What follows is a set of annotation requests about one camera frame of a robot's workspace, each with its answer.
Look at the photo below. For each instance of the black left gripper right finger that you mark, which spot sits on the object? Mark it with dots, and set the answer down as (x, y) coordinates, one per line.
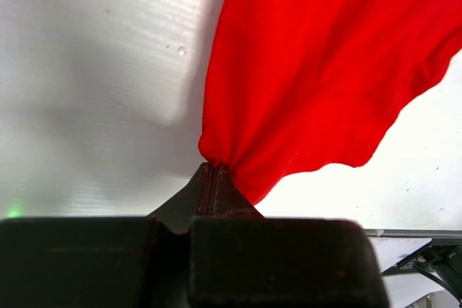
(238, 258)

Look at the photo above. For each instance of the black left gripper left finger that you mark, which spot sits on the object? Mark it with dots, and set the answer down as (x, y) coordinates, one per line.
(120, 261)

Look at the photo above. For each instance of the red t-shirt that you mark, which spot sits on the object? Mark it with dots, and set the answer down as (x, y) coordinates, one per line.
(294, 85)

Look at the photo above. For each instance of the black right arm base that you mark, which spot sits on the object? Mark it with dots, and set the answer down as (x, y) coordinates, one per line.
(439, 263)

